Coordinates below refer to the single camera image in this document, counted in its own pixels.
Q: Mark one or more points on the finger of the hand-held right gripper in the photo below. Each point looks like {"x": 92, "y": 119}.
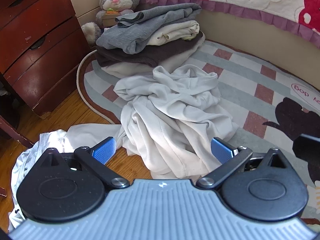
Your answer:
{"x": 308, "y": 147}

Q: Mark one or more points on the checked rug with dog print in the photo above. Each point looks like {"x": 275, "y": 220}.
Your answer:
{"x": 237, "y": 62}

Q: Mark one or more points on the beige bed frame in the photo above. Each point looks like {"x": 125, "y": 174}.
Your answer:
{"x": 250, "y": 35}

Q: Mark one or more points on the cream bedside cabinet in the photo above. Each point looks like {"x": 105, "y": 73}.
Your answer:
{"x": 85, "y": 0}

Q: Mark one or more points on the light grey crumpled garment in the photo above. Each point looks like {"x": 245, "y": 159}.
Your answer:
{"x": 22, "y": 162}

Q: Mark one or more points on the grey folded garment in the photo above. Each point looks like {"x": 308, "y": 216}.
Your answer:
{"x": 130, "y": 35}

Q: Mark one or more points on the dark wooden furniture leg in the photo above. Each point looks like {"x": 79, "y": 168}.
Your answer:
{"x": 12, "y": 130}

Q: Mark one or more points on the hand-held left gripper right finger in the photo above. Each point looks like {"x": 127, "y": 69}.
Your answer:
{"x": 222, "y": 150}

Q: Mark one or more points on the red-brown wooden dresser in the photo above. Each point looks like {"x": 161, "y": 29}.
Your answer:
{"x": 37, "y": 55}

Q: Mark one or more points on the cream folded garment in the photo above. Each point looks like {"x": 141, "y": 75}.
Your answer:
{"x": 175, "y": 31}

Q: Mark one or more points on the dark brown folded garment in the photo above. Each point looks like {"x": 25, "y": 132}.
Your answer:
{"x": 150, "y": 55}

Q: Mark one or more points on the white hoodie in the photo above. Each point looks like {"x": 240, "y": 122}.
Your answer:
{"x": 170, "y": 110}

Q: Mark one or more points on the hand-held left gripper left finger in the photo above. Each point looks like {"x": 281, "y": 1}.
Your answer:
{"x": 105, "y": 150}

